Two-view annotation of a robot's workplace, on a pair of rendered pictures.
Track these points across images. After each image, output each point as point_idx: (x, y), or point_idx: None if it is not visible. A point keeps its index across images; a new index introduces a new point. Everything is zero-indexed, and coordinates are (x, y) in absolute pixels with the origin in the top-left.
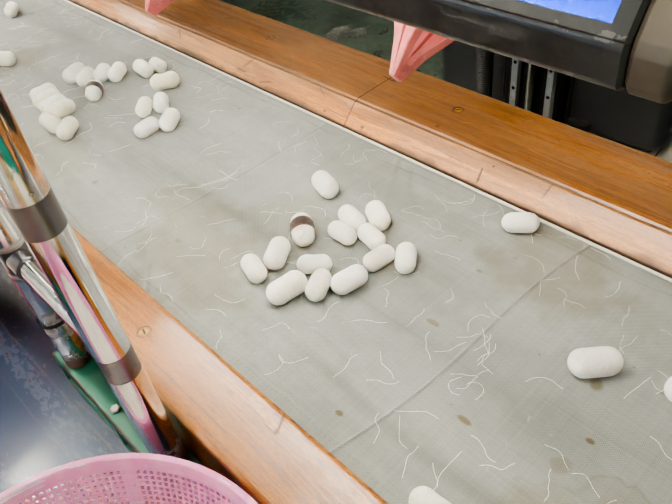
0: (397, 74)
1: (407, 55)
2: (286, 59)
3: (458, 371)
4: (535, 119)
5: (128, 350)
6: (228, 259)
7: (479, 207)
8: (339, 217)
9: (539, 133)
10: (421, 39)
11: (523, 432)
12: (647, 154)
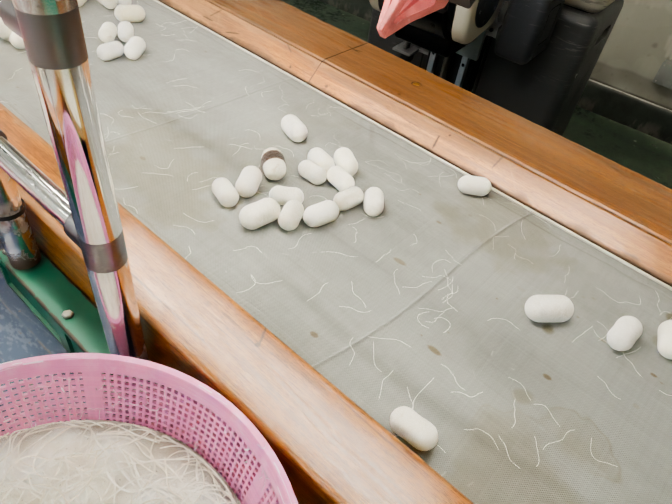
0: (384, 29)
1: (396, 13)
2: (254, 15)
3: (426, 306)
4: (483, 102)
5: (120, 234)
6: (196, 182)
7: (435, 169)
8: (309, 158)
9: (488, 114)
10: (407, 3)
11: (488, 365)
12: (578, 144)
